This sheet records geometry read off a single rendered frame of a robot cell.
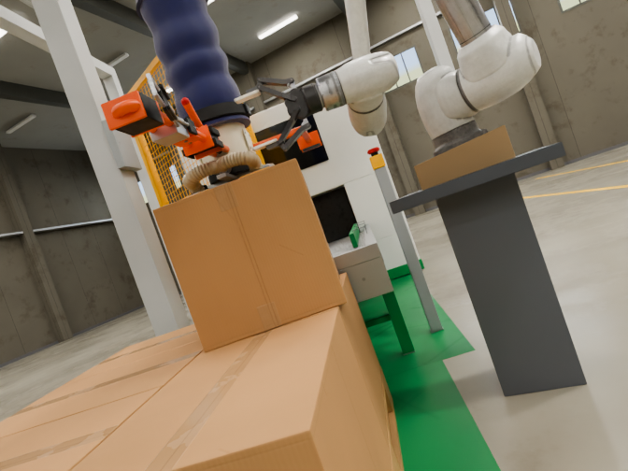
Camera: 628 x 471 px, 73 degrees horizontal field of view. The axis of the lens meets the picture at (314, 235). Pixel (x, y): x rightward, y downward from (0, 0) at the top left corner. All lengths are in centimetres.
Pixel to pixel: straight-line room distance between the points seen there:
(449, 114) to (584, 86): 1155
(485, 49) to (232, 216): 88
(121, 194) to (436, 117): 194
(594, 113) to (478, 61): 1158
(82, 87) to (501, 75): 236
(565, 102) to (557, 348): 1150
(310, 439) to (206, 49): 121
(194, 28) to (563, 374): 159
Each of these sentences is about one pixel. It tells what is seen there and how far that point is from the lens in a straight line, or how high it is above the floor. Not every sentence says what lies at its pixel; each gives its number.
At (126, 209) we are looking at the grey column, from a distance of 279.
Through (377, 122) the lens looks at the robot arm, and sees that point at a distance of 126.
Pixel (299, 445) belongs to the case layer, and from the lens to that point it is 55.
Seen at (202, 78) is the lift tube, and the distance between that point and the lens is 143.
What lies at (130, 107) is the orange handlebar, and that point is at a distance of 85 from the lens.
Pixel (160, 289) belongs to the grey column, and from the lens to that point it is 274.
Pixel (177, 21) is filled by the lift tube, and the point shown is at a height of 149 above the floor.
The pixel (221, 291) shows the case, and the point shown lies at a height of 68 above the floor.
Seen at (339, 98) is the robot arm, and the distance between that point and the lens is 113.
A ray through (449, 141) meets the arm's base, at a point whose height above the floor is 87.
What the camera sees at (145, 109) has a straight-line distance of 86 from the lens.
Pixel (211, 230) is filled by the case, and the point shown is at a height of 84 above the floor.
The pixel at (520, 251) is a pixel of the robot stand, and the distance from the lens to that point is 149.
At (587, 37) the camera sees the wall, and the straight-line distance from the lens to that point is 1321.
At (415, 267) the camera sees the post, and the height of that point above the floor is 36.
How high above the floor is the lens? 77
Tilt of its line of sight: 1 degrees down
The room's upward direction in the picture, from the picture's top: 20 degrees counter-clockwise
